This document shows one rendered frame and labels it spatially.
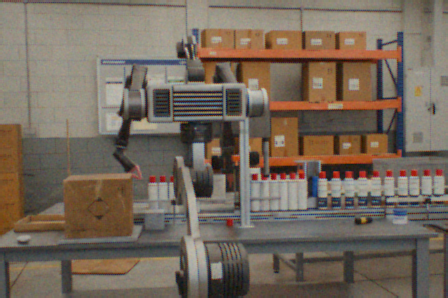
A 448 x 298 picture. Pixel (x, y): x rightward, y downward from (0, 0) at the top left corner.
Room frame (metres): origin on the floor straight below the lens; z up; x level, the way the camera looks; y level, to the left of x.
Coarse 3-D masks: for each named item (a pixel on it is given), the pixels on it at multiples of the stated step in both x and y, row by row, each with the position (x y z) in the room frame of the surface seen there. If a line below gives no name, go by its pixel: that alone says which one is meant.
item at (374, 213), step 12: (168, 216) 2.78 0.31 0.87; (180, 216) 2.79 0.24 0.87; (204, 216) 2.79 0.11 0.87; (216, 216) 2.80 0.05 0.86; (228, 216) 2.81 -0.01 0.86; (240, 216) 2.81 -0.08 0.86; (252, 216) 2.81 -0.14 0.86; (264, 216) 2.81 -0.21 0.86; (276, 216) 2.82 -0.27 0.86; (288, 216) 2.82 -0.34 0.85; (300, 216) 2.82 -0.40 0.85; (312, 216) 2.83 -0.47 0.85; (324, 216) 2.83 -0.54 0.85; (336, 216) 2.84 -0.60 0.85; (348, 216) 2.84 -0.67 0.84; (372, 216) 2.85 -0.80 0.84; (384, 216) 2.85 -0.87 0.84
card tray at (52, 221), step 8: (32, 216) 2.92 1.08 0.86; (40, 216) 2.92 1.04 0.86; (48, 216) 2.93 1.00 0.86; (56, 216) 2.93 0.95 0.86; (16, 224) 2.67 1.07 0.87; (24, 224) 2.67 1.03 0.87; (32, 224) 2.67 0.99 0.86; (40, 224) 2.67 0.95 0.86; (48, 224) 2.68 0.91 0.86; (56, 224) 2.68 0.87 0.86; (64, 224) 2.68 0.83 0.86
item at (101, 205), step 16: (80, 176) 2.54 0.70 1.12; (96, 176) 2.53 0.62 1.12; (112, 176) 2.51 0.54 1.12; (128, 176) 2.50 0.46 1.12; (64, 192) 2.38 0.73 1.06; (80, 192) 2.39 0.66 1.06; (96, 192) 2.40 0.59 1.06; (112, 192) 2.41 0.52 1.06; (128, 192) 2.42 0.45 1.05; (64, 208) 2.38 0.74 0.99; (80, 208) 2.39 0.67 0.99; (96, 208) 2.40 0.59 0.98; (112, 208) 2.41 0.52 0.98; (128, 208) 2.42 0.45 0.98; (80, 224) 2.39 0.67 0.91; (96, 224) 2.40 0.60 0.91; (112, 224) 2.41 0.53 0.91; (128, 224) 2.42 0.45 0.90
